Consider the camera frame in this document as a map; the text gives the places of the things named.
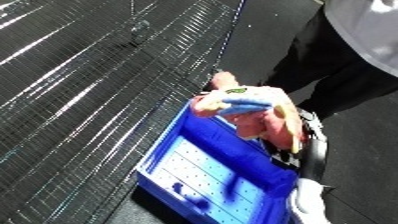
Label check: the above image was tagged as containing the pink soft toy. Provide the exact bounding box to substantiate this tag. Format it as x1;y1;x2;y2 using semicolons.
188;71;311;155

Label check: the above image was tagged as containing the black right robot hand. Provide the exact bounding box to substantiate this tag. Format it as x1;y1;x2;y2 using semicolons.
294;134;331;184

